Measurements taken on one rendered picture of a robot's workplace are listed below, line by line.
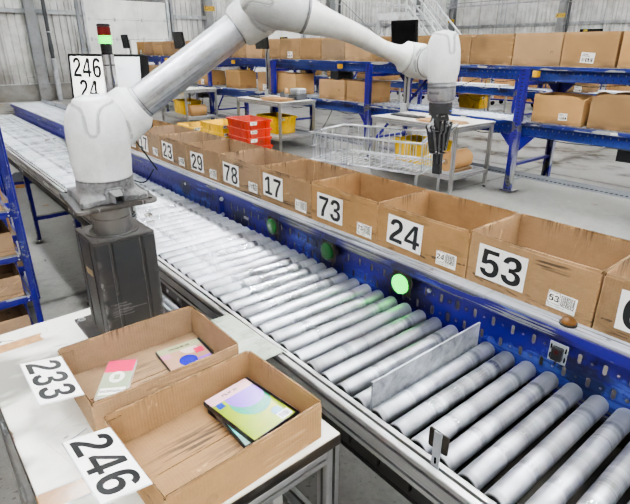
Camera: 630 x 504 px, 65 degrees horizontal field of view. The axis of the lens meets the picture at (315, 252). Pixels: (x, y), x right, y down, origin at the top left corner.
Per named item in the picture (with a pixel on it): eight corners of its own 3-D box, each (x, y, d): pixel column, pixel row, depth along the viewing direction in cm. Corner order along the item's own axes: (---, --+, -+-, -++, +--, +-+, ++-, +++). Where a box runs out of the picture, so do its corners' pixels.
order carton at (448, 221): (375, 245, 189) (377, 202, 182) (425, 229, 206) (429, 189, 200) (464, 280, 161) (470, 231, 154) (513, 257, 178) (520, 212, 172)
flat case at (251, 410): (255, 446, 107) (254, 441, 106) (203, 406, 119) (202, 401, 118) (299, 415, 116) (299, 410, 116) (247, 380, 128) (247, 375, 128)
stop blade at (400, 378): (369, 410, 127) (371, 381, 124) (475, 347, 154) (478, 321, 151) (371, 411, 127) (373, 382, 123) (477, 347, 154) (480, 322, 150)
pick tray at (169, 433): (107, 453, 110) (100, 416, 106) (250, 380, 134) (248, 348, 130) (169, 540, 90) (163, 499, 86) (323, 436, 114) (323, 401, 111)
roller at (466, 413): (403, 454, 116) (405, 437, 114) (521, 369, 146) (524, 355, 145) (420, 467, 112) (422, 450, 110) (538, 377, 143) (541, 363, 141)
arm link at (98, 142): (68, 185, 133) (51, 100, 124) (79, 168, 149) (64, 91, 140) (132, 181, 137) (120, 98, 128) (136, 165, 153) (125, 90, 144)
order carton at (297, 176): (260, 200, 245) (258, 166, 239) (307, 190, 263) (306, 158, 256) (310, 220, 217) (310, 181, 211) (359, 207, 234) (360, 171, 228)
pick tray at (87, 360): (62, 380, 133) (55, 349, 130) (193, 332, 156) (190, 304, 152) (97, 440, 113) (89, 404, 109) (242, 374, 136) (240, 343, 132)
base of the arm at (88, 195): (85, 213, 130) (82, 193, 127) (66, 192, 146) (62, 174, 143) (154, 200, 140) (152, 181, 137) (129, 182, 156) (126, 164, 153)
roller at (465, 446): (425, 471, 111) (427, 454, 109) (543, 380, 142) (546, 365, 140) (444, 485, 108) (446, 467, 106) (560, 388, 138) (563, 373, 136)
